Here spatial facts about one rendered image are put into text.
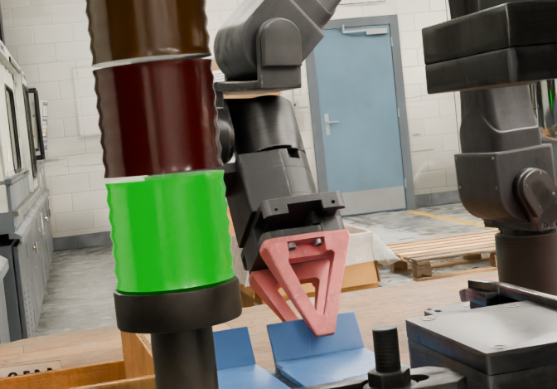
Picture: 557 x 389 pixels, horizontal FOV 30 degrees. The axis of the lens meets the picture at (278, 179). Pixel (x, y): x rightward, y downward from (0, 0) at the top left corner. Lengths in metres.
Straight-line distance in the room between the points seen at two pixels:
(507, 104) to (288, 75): 0.22
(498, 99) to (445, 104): 11.11
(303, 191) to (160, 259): 0.50
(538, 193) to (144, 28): 0.67
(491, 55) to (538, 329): 0.13
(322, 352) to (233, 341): 0.07
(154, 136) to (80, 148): 11.00
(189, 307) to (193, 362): 0.02
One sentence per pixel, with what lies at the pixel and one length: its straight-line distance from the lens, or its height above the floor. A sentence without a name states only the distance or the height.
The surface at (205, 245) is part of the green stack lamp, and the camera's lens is 0.32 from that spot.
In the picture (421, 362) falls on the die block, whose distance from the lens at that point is 0.56.
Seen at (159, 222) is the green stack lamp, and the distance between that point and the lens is 0.31.
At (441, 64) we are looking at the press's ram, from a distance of 0.55.
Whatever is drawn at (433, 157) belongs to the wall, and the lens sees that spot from 12.00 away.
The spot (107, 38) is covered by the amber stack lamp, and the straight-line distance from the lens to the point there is 0.32.
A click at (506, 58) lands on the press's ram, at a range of 0.48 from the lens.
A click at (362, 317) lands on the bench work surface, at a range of 1.04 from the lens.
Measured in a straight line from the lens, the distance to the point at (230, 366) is 0.77.
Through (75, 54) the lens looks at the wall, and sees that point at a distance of 11.35.
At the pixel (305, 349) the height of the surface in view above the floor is 0.93.
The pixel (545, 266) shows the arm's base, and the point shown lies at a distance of 0.97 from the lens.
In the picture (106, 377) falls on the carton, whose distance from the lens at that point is 0.82.
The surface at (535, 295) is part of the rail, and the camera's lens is 0.59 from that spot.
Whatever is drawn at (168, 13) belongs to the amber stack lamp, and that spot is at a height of 1.13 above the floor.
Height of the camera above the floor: 1.10
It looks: 3 degrees down
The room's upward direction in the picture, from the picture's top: 6 degrees counter-clockwise
